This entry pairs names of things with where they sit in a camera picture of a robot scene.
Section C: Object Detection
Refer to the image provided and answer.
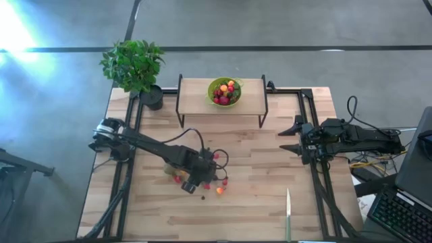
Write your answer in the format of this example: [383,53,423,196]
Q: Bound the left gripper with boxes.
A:
[182,150,219,194]

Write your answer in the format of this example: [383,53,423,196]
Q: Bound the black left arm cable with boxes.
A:
[161,127,230,180]

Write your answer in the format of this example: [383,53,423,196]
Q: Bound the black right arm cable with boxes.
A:
[346,95,404,136]

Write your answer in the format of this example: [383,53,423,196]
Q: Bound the black metal rig frame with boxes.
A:
[76,87,364,242]

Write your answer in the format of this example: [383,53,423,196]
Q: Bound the knife with green handle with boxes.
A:
[285,187,292,243]

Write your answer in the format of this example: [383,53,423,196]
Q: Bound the green potted plant black pot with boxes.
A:
[99,39,166,111]

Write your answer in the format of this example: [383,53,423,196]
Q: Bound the grey laptop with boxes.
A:
[394,106,432,209]

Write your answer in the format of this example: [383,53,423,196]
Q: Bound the white paper sheet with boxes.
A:
[350,175,374,212]

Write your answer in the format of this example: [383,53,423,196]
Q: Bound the backlit black keyboard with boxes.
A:
[367,187,432,243]

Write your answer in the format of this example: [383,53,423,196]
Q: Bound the dark side table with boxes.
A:
[0,146,55,243]

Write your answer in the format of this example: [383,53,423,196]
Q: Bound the green colander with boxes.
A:
[207,76,243,108]

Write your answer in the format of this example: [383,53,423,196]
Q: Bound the wooden shelf riser black legs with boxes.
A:
[175,74,270,129]

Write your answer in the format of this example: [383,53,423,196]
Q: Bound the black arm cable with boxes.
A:
[161,127,230,180]
[346,95,404,136]

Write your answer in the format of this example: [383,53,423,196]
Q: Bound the white floor cable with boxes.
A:
[381,126,418,134]

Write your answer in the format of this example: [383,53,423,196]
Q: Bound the yellow floor cable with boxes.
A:
[349,150,409,169]

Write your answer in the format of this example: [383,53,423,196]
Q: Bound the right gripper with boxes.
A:
[277,114,321,166]

